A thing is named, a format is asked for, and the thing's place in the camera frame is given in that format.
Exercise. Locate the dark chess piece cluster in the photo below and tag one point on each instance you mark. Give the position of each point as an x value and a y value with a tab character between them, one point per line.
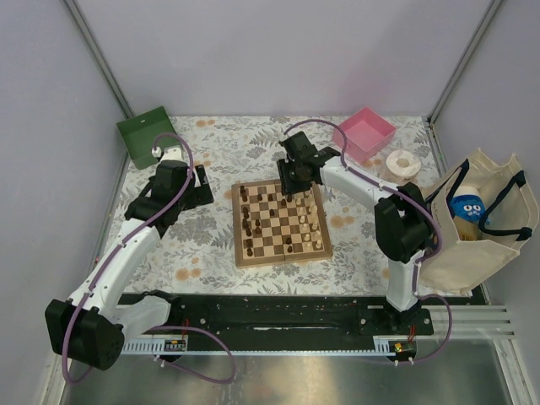
251	222

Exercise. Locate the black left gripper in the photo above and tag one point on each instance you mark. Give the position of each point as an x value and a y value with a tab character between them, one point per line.
200	195

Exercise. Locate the pink box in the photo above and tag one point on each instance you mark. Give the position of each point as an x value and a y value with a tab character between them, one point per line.
367	134

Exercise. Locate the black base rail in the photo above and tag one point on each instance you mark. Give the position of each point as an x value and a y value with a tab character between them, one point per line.
279	324

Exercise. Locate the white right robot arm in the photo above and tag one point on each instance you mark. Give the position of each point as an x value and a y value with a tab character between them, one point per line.
403	226

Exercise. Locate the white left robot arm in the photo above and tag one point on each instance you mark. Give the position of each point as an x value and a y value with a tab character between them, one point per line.
89	327

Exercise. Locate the cream canvas tote bag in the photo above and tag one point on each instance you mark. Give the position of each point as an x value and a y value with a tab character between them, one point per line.
473	252

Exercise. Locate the green box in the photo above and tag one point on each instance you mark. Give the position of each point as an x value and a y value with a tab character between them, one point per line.
140	132

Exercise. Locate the wooden chess board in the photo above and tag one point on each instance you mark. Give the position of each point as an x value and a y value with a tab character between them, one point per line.
294	228

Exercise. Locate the toilet paper roll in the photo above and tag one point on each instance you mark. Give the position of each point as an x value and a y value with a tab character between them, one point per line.
401	167

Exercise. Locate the blue plush toy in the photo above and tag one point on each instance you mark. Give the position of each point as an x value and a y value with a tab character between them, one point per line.
468	207

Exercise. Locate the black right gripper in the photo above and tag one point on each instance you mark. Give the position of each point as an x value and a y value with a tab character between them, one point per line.
287	186

